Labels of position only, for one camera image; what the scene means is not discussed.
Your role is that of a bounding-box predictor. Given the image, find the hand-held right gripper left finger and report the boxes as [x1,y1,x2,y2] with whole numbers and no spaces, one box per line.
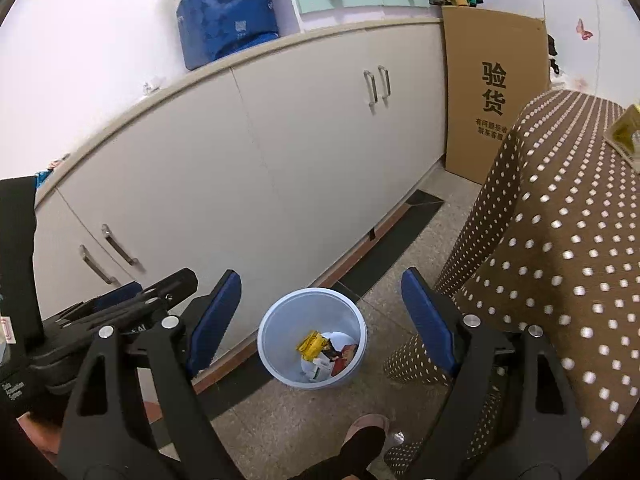
[56,269,246,480]

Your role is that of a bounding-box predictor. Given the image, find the yellow foil packet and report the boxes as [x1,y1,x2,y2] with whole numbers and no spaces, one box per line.
[603,103,640,162]

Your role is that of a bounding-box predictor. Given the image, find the red wrapper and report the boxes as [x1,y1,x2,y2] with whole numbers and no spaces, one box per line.
[331,344,359,375]

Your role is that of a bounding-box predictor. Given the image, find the teal and pink small item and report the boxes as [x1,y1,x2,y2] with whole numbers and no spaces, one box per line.
[33,157,71,189]

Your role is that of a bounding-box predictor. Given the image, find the blue plastic bag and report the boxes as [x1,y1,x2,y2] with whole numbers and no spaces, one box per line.
[175,0,281,72]

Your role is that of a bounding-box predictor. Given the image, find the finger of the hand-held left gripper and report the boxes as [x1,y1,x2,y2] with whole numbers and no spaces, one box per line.
[91,268,199,312]
[44,299,172,347]

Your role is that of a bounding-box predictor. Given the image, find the brown polka dot tablecloth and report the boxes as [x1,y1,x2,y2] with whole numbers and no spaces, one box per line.
[383,89,640,476]

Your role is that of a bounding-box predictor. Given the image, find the yellow crumpled wrapper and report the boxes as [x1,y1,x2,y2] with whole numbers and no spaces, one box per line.
[297,330,329,362]

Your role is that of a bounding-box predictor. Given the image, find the pink slipper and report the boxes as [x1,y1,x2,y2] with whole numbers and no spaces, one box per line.
[342,412,391,442]

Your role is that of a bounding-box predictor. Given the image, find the light blue plastic bin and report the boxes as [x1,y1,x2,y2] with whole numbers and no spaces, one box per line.
[256,287,368,389]

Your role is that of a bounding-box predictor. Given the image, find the white paper scrap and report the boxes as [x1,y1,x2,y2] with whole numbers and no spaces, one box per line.
[321,331,359,352]

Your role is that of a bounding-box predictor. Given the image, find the large cardboard box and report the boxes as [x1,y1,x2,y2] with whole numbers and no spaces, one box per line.
[441,5,551,186]

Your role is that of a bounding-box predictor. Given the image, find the grey base cabinet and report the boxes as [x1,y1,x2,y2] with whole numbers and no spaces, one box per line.
[30,16,449,396]

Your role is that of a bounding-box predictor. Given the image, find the black cloth bundle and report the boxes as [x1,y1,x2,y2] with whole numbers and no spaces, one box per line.
[546,34,560,79]

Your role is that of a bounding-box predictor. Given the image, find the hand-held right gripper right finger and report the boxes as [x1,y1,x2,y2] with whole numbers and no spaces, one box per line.
[400,266,589,480]

